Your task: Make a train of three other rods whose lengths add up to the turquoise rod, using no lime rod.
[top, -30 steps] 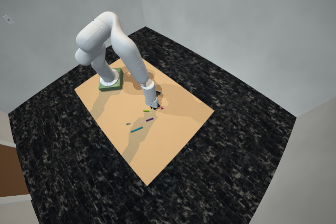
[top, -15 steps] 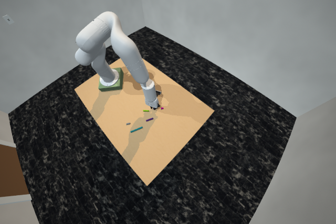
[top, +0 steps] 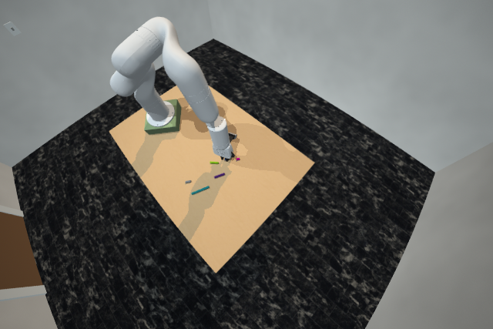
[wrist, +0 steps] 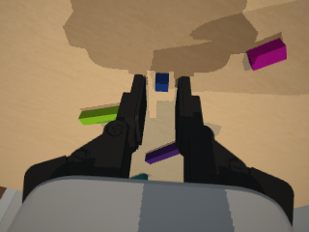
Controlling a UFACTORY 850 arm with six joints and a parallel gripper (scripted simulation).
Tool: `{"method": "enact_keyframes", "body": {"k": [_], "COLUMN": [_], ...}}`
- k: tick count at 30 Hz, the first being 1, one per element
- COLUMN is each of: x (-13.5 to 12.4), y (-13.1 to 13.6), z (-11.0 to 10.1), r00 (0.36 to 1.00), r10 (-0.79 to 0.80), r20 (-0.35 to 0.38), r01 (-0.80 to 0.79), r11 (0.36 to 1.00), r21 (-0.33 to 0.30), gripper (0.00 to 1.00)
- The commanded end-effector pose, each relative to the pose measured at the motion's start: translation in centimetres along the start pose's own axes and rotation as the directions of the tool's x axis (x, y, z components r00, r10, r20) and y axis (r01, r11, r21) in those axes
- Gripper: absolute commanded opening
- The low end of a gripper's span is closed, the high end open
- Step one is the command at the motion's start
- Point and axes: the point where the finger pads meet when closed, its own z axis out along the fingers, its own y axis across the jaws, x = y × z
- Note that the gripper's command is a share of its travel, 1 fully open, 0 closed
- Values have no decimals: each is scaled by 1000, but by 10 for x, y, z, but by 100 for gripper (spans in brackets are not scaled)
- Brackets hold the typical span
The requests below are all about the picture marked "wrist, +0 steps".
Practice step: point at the lime green rod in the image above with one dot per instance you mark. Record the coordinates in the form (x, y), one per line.
(98, 116)

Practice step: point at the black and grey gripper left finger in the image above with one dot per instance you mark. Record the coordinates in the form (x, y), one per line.
(109, 154)

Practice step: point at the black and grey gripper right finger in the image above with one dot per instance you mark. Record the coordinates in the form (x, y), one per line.
(205, 161)

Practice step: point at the small blue block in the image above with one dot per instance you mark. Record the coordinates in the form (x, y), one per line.
(161, 82)

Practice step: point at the purple rod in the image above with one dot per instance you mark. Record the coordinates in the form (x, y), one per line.
(162, 154)

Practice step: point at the turquoise rod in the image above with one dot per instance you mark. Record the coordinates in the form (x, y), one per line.
(141, 177)

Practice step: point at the magenta block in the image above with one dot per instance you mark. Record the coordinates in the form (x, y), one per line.
(267, 54)

